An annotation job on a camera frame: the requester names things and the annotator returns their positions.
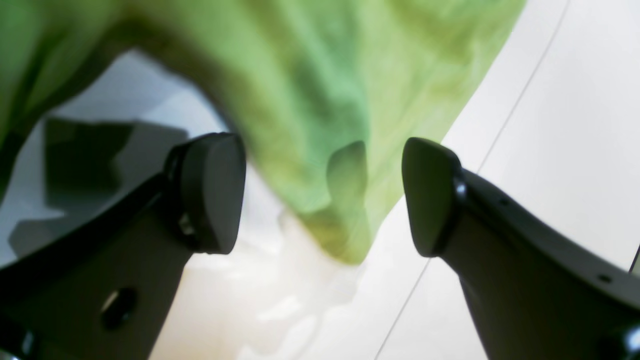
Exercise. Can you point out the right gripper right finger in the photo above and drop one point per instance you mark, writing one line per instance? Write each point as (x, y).
(532, 293)

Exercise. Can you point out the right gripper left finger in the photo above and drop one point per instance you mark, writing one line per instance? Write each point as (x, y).
(103, 291)

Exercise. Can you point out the green t-shirt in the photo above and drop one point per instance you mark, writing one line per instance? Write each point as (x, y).
(323, 92)

